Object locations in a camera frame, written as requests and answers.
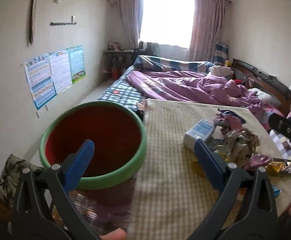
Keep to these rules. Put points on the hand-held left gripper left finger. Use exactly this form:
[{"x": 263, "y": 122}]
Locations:
[{"x": 81, "y": 165}]

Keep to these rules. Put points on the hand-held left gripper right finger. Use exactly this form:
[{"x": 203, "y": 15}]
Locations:
[{"x": 208, "y": 166}]

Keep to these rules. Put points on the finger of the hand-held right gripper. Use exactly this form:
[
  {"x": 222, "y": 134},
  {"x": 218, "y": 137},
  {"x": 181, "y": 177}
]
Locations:
[{"x": 285, "y": 127}]

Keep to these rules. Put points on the white blue tissue packet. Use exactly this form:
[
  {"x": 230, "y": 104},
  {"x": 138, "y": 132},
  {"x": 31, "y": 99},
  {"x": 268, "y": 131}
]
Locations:
[{"x": 200, "y": 130}]

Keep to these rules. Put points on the red bucket with green rim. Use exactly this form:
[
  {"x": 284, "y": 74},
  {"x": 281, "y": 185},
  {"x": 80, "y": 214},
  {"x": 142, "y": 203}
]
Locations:
[{"x": 115, "y": 135}]

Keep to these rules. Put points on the person's left hand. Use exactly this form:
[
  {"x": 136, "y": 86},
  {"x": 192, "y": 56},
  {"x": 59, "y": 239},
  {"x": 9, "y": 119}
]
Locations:
[{"x": 115, "y": 235}]

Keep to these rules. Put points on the patchwork checked cloth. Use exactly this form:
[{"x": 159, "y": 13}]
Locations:
[{"x": 285, "y": 150}]

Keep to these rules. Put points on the white printed pillow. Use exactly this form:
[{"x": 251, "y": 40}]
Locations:
[{"x": 266, "y": 96}]

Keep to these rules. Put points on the dark patterned packet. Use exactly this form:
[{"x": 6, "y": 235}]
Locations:
[{"x": 289, "y": 167}]

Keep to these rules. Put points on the crumpled grey paper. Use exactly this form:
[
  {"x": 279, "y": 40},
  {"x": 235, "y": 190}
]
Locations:
[{"x": 240, "y": 142}]

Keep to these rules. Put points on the yellow and dark snack packets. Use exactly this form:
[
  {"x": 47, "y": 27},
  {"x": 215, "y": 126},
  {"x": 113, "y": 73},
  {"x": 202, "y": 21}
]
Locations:
[{"x": 275, "y": 168}]

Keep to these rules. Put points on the crumpled purple grey wrapper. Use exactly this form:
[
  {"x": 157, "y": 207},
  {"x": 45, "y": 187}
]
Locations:
[{"x": 229, "y": 122}]

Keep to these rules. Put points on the beige checked mat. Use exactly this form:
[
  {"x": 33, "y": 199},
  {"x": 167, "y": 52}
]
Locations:
[{"x": 170, "y": 135}]

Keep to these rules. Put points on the dark wooden headboard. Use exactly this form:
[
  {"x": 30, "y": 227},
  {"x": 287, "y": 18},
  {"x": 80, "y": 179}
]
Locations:
[{"x": 265, "y": 80}]

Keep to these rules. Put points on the small blue wrapper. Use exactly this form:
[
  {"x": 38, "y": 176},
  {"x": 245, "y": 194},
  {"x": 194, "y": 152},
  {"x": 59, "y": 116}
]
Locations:
[{"x": 276, "y": 191}]

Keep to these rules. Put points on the red soft item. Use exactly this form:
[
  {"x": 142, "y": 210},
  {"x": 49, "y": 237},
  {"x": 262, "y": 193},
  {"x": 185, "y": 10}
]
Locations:
[{"x": 238, "y": 81}]

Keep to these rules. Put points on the camouflage cushion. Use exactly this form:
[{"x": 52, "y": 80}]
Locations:
[{"x": 13, "y": 170}]

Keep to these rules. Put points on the purple quilt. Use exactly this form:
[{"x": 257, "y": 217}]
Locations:
[{"x": 185, "y": 85}]

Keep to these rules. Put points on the yellow carton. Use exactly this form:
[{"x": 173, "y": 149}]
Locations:
[{"x": 228, "y": 63}]

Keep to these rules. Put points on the white bundled clothes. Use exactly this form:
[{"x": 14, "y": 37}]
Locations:
[{"x": 220, "y": 70}]

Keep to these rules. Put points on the blue checked bed sheet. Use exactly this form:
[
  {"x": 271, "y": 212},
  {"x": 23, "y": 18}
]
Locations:
[{"x": 125, "y": 90}]

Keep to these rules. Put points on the red container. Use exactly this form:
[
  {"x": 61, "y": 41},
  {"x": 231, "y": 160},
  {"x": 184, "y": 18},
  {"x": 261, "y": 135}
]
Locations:
[{"x": 116, "y": 74}]

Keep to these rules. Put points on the blue plaid pillow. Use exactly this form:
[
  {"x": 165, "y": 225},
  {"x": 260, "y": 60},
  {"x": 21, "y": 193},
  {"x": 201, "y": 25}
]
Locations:
[{"x": 170, "y": 63}]

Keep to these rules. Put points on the small dark side table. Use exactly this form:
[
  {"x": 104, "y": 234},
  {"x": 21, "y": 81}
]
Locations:
[{"x": 118, "y": 55}]

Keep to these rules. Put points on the pink curtain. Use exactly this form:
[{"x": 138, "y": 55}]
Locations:
[
  {"x": 129, "y": 17},
  {"x": 206, "y": 27}
]

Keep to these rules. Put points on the bright window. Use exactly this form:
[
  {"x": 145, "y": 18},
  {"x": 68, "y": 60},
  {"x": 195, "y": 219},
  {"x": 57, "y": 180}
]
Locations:
[{"x": 166, "y": 17}]

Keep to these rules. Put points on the blue chart wall poster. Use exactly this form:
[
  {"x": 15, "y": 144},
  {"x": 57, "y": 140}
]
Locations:
[{"x": 40, "y": 80}]

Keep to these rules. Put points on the white chart wall poster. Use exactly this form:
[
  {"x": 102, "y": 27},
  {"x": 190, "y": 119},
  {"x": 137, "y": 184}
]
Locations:
[{"x": 60, "y": 70}]

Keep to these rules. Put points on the green chart wall poster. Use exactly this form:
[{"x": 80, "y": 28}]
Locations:
[{"x": 77, "y": 63}]

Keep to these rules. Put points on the metal wall bar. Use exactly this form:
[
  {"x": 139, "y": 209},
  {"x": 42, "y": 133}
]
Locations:
[{"x": 63, "y": 23}]

